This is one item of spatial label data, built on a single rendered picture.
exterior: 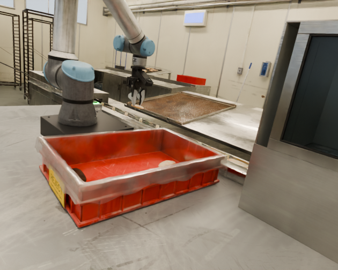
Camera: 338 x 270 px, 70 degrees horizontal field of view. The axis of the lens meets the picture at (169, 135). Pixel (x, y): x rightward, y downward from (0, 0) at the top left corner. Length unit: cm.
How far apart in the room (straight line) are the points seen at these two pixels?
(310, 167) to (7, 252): 62
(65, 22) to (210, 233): 91
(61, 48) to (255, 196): 88
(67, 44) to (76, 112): 28
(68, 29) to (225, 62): 458
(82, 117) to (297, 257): 81
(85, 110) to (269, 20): 450
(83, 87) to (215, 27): 497
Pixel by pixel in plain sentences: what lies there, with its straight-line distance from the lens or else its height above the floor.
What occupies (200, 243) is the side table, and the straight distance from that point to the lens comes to 57.
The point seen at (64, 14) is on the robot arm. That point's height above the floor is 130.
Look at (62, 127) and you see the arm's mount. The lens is 99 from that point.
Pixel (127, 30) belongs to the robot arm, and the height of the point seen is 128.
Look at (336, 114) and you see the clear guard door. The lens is 60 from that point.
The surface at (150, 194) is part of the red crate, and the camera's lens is 63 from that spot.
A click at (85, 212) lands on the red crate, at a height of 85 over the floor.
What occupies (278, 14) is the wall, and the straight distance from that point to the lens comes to 512.
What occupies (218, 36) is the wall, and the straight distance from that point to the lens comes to 568.
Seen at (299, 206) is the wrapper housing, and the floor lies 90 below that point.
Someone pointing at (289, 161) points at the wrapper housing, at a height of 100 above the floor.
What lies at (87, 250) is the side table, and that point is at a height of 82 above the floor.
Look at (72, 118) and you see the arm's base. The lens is 100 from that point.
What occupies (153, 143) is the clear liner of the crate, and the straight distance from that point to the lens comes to 96.
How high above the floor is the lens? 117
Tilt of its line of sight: 16 degrees down
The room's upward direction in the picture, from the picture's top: 8 degrees clockwise
